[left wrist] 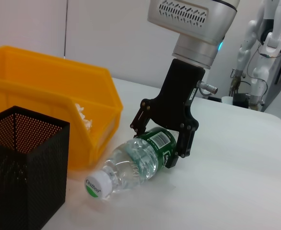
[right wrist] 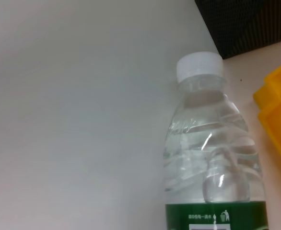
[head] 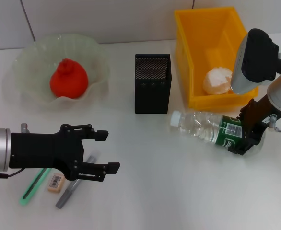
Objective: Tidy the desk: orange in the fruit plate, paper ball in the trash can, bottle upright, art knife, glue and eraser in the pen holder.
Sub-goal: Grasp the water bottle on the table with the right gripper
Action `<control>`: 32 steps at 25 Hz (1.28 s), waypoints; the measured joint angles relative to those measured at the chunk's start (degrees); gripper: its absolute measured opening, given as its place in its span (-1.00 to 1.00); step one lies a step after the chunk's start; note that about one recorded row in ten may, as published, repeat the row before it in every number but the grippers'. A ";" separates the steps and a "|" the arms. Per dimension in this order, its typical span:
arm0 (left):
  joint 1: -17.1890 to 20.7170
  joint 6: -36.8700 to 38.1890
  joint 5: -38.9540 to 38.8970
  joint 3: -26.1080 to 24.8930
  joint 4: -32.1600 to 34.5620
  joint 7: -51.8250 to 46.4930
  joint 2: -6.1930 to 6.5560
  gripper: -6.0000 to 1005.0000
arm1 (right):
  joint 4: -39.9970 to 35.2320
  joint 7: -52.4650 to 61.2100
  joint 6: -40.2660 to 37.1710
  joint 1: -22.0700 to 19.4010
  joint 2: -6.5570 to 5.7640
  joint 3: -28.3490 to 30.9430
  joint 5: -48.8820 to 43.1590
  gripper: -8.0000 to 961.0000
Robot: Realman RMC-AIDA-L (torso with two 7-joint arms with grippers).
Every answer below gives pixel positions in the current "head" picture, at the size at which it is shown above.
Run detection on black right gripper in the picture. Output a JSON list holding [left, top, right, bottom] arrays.
[[226, 94, 275, 157]]

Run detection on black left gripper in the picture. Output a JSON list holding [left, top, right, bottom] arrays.
[[9, 123, 121, 183]]

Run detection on right gripper cable with plug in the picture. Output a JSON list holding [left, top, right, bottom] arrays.
[[268, 114, 281, 132]]

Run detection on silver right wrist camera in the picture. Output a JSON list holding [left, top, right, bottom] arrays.
[[230, 28, 281, 95]]

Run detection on white paper ball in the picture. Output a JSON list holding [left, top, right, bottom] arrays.
[[202, 67, 234, 95]]

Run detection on clear bottle with green label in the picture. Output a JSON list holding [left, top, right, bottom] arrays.
[[170, 110, 267, 154]]

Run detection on black mesh pen holder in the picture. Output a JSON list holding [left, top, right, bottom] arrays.
[[134, 53, 173, 115]]

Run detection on pale green glass fruit plate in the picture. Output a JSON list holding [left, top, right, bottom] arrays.
[[3, 33, 111, 114]]

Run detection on grey marker pen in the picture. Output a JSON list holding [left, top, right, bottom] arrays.
[[55, 153, 99, 210]]

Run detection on green utility knife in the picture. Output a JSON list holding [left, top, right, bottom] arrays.
[[18, 167, 53, 207]]

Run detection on yellow plastic bin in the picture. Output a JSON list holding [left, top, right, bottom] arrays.
[[174, 6, 263, 110]]

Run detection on beige eraser with barcode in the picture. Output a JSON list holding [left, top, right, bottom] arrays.
[[47, 173, 67, 193]]

